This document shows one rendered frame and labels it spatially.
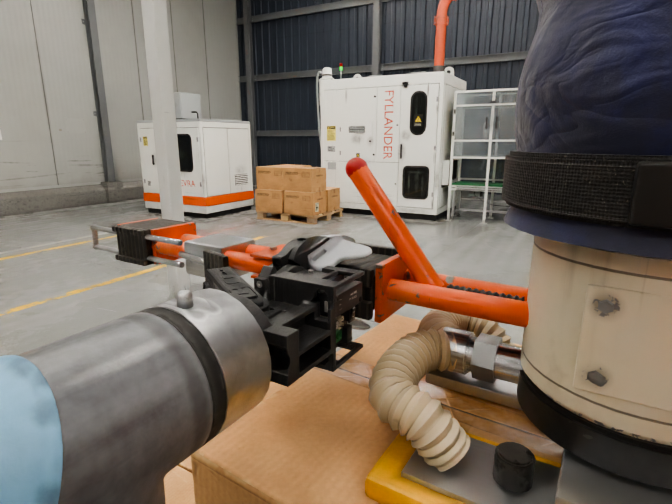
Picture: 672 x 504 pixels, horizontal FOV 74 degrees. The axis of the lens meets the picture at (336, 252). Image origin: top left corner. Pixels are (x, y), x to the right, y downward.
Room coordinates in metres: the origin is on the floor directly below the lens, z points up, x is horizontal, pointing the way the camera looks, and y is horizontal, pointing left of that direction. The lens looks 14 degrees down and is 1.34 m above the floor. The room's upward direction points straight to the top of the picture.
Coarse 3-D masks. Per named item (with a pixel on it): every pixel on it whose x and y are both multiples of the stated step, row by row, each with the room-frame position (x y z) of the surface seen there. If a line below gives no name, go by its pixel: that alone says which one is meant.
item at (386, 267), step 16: (368, 256) 0.48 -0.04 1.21; (384, 256) 0.48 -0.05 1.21; (368, 272) 0.40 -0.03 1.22; (384, 272) 0.40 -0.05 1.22; (400, 272) 0.44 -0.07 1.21; (368, 288) 0.41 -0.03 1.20; (384, 288) 0.40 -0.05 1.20; (368, 304) 0.40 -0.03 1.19; (384, 304) 0.41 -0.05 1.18; (400, 304) 0.44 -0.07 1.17
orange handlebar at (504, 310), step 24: (240, 264) 0.51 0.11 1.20; (264, 264) 0.49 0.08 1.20; (408, 288) 0.40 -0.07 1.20; (432, 288) 0.39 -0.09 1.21; (480, 288) 0.40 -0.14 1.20; (504, 288) 0.39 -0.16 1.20; (456, 312) 0.37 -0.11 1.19; (480, 312) 0.36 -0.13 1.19; (504, 312) 0.35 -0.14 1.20; (528, 312) 0.34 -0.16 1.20
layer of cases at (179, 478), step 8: (272, 384) 1.34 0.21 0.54; (272, 392) 1.29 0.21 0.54; (184, 464) 0.96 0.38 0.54; (168, 472) 0.93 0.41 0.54; (176, 472) 0.93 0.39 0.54; (184, 472) 0.93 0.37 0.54; (168, 480) 0.90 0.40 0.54; (176, 480) 0.90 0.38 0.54; (184, 480) 0.90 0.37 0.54; (192, 480) 0.90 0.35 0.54; (168, 488) 0.88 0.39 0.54; (176, 488) 0.88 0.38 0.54; (184, 488) 0.88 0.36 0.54; (192, 488) 0.88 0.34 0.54; (168, 496) 0.85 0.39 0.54; (176, 496) 0.85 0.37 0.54; (184, 496) 0.85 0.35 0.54; (192, 496) 0.85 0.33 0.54
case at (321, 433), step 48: (384, 336) 0.58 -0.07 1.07; (336, 384) 0.46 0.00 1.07; (432, 384) 0.46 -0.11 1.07; (240, 432) 0.37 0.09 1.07; (288, 432) 0.37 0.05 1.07; (336, 432) 0.37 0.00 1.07; (384, 432) 0.37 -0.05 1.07; (480, 432) 0.37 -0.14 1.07; (528, 432) 0.37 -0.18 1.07; (240, 480) 0.31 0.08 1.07; (288, 480) 0.31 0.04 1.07; (336, 480) 0.31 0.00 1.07
